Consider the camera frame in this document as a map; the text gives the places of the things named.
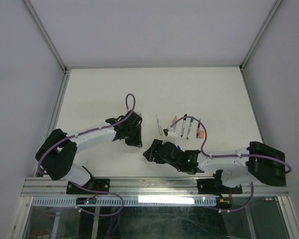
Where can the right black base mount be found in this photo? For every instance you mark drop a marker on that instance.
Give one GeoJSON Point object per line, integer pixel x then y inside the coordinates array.
{"type": "Point", "coordinates": [209, 186]}

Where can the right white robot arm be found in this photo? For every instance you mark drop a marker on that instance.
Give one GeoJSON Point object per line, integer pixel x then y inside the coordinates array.
{"type": "Point", "coordinates": [256, 163]}

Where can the white marker green end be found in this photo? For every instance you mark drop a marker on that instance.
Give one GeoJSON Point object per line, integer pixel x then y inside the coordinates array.
{"type": "Point", "coordinates": [183, 125]}

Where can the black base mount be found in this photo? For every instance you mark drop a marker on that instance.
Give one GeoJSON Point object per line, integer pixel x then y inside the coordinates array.
{"type": "Point", "coordinates": [209, 186]}
{"type": "Point", "coordinates": [99, 185]}

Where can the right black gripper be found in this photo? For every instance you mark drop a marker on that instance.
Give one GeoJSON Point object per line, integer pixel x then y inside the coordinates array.
{"type": "Point", "coordinates": [150, 153]}

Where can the slotted cable duct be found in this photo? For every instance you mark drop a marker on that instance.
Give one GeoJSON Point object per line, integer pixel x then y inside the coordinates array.
{"type": "Point", "coordinates": [138, 201]}

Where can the orange tip clear marker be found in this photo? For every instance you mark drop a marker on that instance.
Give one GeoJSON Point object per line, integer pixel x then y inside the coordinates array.
{"type": "Point", "coordinates": [174, 120]}

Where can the orange pen cap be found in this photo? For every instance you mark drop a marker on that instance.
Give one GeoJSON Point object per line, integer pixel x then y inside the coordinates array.
{"type": "Point", "coordinates": [201, 134]}

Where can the white pen clear cap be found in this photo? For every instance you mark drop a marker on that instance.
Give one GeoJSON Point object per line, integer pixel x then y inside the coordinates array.
{"type": "Point", "coordinates": [159, 126]}

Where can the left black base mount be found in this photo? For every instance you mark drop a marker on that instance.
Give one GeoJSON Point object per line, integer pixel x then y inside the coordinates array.
{"type": "Point", "coordinates": [99, 185]}

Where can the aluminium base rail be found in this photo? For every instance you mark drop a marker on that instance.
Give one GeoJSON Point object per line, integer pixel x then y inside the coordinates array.
{"type": "Point", "coordinates": [124, 186]}

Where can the blue pen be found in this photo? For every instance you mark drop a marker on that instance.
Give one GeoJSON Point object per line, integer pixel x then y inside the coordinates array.
{"type": "Point", "coordinates": [198, 129]}

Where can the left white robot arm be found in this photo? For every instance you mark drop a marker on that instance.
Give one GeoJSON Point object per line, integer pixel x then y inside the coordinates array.
{"type": "Point", "coordinates": [56, 155]}

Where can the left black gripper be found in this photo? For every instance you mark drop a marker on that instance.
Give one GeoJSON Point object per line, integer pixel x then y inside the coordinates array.
{"type": "Point", "coordinates": [137, 142]}

